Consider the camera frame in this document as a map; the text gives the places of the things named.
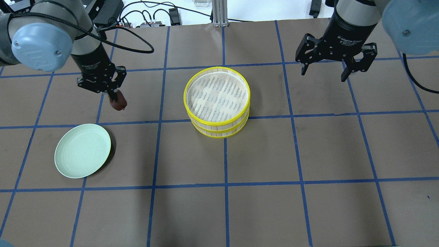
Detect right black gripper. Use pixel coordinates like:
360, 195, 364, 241
295, 24, 378, 82

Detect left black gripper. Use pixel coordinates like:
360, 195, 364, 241
77, 65, 127, 103

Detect light green plate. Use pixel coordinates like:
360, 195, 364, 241
54, 123, 111, 179

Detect aluminium frame post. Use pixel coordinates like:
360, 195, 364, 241
211, 0, 229, 27

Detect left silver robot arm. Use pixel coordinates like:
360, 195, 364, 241
1, 0, 127, 110

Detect white power strip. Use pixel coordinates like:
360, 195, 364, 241
114, 18, 166, 28

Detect brown steamed bun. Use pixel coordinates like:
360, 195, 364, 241
110, 90, 128, 111

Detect yellow steamer layer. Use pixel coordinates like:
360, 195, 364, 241
190, 114, 249, 139
182, 66, 251, 126

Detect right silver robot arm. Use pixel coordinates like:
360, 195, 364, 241
295, 0, 439, 82

